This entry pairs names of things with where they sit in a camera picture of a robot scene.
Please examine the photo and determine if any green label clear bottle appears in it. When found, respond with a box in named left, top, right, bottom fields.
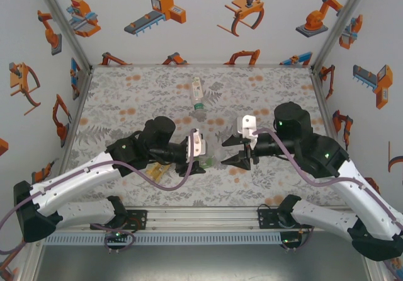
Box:
left=196, top=148, right=223, bottom=170

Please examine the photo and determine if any yellow label plastic bottle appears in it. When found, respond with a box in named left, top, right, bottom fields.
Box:
left=144, top=163, right=173, bottom=181

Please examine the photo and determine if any white label clear bottle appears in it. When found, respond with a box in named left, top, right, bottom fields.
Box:
left=188, top=76, right=206, bottom=120

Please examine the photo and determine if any floral print table mat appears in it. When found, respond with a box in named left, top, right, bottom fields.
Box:
left=62, top=66, right=347, bottom=207

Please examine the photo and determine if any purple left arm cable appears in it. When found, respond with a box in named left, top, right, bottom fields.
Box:
left=0, top=129, right=198, bottom=256

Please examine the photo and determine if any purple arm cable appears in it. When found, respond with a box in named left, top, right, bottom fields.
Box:
left=0, top=129, right=198, bottom=256
left=250, top=129, right=403, bottom=281

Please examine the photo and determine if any aluminium side rail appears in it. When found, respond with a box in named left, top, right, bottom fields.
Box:
left=36, top=66, right=94, bottom=212
left=310, top=66, right=360, bottom=207

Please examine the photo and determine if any aluminium frame rail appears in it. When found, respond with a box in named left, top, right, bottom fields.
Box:
left=36, top=207, right=371, bottom=231

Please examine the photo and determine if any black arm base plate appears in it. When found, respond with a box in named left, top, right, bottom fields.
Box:
left=257, top=209, right=284, bottom=230
left=124, top=210, right=149, bottom=230

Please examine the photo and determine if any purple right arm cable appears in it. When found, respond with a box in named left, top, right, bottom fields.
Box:
left=250, top=129, right=403, bottom=281

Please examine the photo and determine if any perforated metal cable tray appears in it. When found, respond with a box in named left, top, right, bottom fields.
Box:
left=43, top=232, right=283, bottom=246

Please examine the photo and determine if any aluminium frame post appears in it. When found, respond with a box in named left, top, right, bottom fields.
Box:
left=310, top=0, right=375, bottom=72
left=33, top=0, right=94, bottom=74

